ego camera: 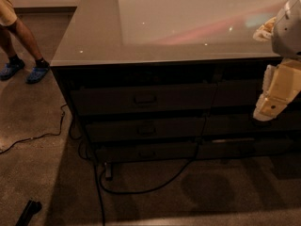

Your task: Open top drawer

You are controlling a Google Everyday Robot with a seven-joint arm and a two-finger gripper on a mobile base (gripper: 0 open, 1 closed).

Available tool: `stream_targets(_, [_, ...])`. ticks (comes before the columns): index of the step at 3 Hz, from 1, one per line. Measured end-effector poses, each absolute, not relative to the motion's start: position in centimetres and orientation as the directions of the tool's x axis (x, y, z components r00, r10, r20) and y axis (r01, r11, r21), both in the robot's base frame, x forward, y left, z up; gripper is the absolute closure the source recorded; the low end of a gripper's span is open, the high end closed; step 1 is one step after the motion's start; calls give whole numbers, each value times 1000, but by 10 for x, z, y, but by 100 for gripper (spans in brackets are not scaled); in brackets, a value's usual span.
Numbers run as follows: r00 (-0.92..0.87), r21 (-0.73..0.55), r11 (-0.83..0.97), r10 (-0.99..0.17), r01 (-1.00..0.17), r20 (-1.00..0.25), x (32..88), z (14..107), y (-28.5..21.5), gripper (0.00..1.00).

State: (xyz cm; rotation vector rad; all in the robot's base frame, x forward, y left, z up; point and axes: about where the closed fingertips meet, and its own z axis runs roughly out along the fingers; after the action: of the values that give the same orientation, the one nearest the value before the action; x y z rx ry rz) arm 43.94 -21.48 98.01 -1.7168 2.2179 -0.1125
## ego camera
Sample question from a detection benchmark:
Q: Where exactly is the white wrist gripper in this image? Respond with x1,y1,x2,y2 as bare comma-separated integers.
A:
253,58,301,121

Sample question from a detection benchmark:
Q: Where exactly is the dark drawer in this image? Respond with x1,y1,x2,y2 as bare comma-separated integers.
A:
71,84,216,116
197,138,301,159
203,112,301,136
96,141,198,163
213,79,261,107
86,117,205,142

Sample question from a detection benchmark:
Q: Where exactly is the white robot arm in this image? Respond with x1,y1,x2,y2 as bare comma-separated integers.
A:
253,0,301,121

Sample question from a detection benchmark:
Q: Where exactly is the grey counter drawer cabinet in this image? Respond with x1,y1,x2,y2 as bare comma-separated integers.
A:
51,0,300,163

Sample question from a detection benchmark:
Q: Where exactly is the left blue clog shoe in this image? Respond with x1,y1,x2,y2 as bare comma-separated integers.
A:
26,67,49,84

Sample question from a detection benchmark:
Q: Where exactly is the blue clog shoe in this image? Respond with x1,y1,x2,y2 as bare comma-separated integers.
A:
0,60,24,81
26,67,49,84

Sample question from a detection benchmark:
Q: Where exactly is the black object on floor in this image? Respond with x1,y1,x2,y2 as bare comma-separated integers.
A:
15,200,42,226

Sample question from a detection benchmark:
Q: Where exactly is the person in khaki shorts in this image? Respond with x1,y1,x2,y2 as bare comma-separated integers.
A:
0,0,49,69

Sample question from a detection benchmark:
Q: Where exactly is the right blue clog shoe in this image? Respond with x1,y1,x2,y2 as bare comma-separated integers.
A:
0,60,24,81

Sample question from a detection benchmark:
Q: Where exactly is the thick black floor cable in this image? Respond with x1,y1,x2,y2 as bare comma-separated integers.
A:
68,113,208,226

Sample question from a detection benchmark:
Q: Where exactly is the thin black floor cable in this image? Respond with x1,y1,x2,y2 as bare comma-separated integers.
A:
0,103,69,155

